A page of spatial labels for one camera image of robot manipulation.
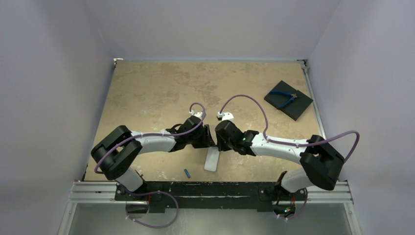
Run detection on white remote control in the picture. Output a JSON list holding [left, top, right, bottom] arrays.
[[204, 147, 220, 172]]

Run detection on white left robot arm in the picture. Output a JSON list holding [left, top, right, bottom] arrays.
[[91, 116, 215, 200]]

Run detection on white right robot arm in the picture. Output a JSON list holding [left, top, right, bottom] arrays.
[[215, 120, 345, 199]]

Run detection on blue AAA battery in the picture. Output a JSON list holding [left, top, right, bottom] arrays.
[[184, 169, 191, 178]]

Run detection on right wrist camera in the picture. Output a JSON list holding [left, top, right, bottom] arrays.
[[216, 112, 234, 122]]

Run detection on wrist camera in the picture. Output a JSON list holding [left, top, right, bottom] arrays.
[[189, 110, 206, 119], [216, 112, 234, 122]]

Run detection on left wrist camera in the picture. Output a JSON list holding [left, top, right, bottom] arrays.
[[189, 110, 206, 119]]

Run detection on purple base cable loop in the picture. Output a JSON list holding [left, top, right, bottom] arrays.
[[125, 190, 179, 230]]

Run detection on blue handled pliers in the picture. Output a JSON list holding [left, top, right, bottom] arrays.
[[269, 91, 299, 110]]

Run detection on aluminium frame rail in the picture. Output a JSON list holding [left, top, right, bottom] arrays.
[[58, 181, 353, 235]]

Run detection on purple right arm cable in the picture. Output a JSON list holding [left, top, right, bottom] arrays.
[[219, 94, 360, 163]]

